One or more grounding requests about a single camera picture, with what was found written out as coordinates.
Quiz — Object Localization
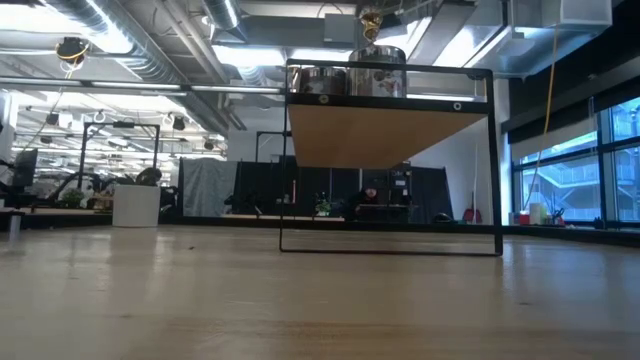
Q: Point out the black computer monitor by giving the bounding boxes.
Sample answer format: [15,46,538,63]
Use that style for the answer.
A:
[12,148,39,189]

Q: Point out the white round plant pot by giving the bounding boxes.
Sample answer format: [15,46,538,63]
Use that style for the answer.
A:
[111,183,162,229]

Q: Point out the black aluminium table frame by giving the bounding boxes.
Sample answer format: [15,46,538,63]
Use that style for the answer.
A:
[19,212,640,250]

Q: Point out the white plastic container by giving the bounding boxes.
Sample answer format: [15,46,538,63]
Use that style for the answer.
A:
[529,202,549,226]

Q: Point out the large glass window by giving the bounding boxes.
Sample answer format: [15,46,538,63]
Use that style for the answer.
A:
[510,97,640,225]

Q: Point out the black equipment rack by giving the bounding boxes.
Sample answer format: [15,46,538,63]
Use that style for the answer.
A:
[359,162,414,222]

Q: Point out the green background plant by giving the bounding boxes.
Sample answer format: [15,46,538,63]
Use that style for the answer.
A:
[59,188,85,209]

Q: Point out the tall gold candlestick holder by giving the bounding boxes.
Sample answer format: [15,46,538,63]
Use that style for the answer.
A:
[358,7,385,45]

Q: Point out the black round ceiling device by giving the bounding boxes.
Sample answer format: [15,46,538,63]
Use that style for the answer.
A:
[54,36,91,65]

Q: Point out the small dark green plant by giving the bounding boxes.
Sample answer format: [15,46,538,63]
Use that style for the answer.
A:
[314,192,334,217]

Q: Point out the silver floral candle tin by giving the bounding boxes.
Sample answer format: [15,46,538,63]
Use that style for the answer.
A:
[298,66,348,97]
[348,44,408,99]

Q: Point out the grey ceiling box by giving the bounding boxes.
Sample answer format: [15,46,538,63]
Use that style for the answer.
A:
[323,13,358,44]

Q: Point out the black background rig frame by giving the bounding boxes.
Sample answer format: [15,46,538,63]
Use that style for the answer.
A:
[78,121,162,194]

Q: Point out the grey cloth cover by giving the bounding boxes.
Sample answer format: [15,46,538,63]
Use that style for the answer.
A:
[180,158,240,218]

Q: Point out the wooden shelf riser black frame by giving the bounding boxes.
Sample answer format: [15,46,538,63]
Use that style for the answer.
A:
[278,58,504,258]

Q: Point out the person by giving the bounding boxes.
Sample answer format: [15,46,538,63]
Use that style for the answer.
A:
[134,167,164,189]
[347,186,387,222]

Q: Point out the silver spiral air duct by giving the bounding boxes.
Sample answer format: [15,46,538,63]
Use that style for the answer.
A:
[202,0,250,44]

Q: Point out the black partition curtain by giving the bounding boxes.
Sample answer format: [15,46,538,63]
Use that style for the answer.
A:
[234,159,454,225]

